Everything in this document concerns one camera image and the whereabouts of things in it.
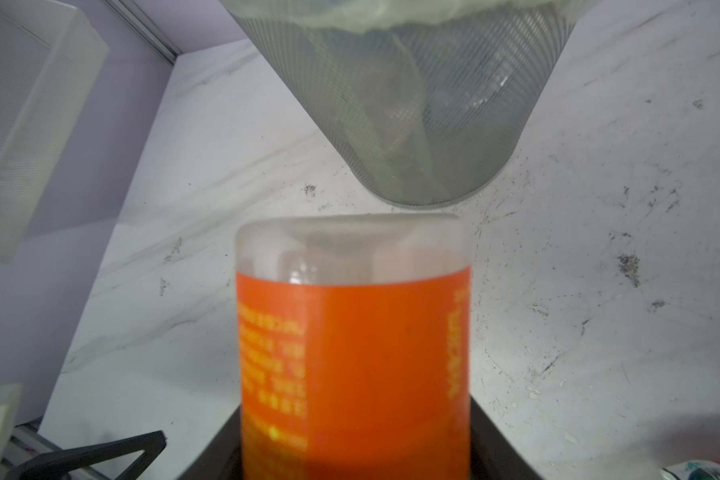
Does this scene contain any orange label bottle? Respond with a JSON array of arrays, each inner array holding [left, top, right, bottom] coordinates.
[[235, 213, 471, 479]]

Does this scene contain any red cap crushed bottle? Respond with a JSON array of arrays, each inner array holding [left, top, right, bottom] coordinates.
[[661, 460, 720, 480]]

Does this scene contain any lower white mesh shelf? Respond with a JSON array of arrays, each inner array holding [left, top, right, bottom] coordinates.
[[0, 0, 109, 263]]

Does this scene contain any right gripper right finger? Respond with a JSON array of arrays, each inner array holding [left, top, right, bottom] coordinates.
[[469, 397, 542, 480]]

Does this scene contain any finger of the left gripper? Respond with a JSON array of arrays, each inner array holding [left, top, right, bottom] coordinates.
[[5, 431, 167, 479]]

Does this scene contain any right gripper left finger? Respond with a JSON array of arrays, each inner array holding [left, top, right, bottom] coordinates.
[[178, 407, 243, 480]]

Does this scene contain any grey mesh waste bin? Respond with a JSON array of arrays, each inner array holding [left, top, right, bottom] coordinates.
[[231, 6, 579, 208]]

